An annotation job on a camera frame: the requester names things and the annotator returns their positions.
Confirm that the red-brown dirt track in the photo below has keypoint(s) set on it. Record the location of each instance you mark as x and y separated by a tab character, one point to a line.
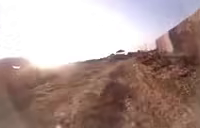
88	96

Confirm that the dry grass and weeds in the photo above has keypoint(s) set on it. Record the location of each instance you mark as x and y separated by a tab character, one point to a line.
161	86

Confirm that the dry scrub ground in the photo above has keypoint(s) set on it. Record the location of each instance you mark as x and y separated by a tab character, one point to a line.
8	90

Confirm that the robot's own part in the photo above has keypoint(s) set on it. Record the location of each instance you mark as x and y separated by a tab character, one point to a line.
58	126

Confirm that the small distant building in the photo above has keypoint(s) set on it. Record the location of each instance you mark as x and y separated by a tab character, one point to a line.
120	52

